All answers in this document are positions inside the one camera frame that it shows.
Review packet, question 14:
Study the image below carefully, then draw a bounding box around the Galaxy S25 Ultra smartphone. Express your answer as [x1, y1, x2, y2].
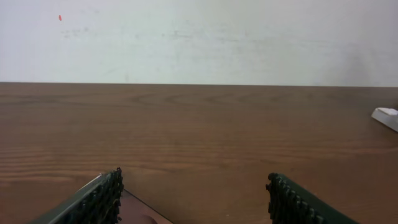
[119, 189, 171, 224]

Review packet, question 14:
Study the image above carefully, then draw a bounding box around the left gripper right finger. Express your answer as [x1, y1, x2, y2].
[266, 173, 357, 224]

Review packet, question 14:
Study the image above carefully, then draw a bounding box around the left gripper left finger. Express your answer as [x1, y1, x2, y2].
[32, 167, 124, 224]

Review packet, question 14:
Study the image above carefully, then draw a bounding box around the white power strip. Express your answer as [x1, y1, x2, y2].
[371, 108, 398, 132]

